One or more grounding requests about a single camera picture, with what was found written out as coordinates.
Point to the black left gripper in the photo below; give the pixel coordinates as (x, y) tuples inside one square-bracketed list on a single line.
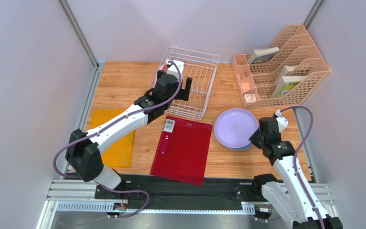
[(184, 93)]

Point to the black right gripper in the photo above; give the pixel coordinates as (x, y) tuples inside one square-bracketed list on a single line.
[(258, 139)]

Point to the blue plate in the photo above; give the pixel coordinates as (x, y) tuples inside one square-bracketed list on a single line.
[(241, 148)]

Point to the purple plate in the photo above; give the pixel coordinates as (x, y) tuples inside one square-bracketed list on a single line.
[(234, 127)]

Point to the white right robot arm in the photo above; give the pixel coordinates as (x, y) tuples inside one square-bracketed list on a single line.
[(297, 205)]

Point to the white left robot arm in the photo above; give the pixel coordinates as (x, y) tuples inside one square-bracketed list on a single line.
[(84, 150)]

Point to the green book in rack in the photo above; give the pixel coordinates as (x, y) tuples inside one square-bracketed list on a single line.
[(284, 84)]

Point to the pink file rack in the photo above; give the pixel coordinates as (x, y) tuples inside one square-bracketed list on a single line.
[(296, 48)]

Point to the upper book in rack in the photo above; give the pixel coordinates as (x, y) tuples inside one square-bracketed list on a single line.
[(262, 55)]

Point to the pink plate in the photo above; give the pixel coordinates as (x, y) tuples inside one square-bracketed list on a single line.
[(164, 67)]

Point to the red folder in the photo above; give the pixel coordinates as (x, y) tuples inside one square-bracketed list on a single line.
[(182, 151)]

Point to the black base mat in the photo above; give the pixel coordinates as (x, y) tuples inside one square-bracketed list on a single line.
[(214, 194)]

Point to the middle white book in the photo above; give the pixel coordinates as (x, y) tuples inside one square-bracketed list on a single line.
[(287, 70)]

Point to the orange folder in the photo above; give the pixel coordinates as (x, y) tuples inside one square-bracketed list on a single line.
[(120, 153)]

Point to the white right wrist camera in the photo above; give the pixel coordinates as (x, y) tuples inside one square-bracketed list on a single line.
[(282, 121)]

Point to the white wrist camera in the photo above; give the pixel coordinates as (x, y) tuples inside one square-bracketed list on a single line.
[(173, 70), (282, 121)]

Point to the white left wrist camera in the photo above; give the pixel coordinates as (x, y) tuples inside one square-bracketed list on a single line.
[(173, 70)]

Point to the white wire dish rack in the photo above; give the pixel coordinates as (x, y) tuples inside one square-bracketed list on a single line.
[(201, 67)]

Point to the left aluminium corner post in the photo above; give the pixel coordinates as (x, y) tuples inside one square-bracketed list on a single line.
[(66, 8)]

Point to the aluminium corner post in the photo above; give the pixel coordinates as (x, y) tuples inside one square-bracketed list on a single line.
[(314, 11), (66, 8)]

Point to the right aluminium corner post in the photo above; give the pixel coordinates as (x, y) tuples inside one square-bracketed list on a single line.
[(314, 11)]

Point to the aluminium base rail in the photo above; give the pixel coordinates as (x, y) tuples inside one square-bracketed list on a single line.
[(148, 194)]

